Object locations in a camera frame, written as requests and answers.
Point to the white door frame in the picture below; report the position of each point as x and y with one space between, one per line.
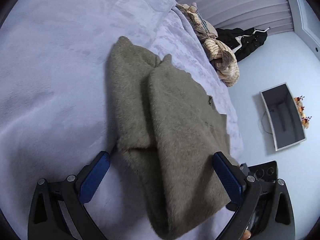
303 12

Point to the beige pillow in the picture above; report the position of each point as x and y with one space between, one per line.
212 30

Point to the olive brown knit sweater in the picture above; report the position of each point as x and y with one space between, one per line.
172 130

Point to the person's right hand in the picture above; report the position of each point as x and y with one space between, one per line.
247 235

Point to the black puffer jacket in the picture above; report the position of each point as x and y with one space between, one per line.
246 42

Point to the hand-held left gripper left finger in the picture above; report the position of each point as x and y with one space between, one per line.
96 176

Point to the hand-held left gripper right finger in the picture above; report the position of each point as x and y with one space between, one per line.
228 177

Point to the white clothes hanger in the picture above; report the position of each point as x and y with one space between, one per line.
261 30

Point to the brown fuzzy garment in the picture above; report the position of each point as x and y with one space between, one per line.
200 28

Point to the striped beige fuzzy garment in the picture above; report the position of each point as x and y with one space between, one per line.
225 60

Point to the lavender fleece blanket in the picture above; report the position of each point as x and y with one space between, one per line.
57 80

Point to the curved white-framed monitor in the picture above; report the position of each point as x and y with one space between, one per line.
283 117

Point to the grey pleated curtain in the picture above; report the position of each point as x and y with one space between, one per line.
232 2

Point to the orange artificial flowers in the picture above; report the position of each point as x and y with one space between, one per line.
302 112

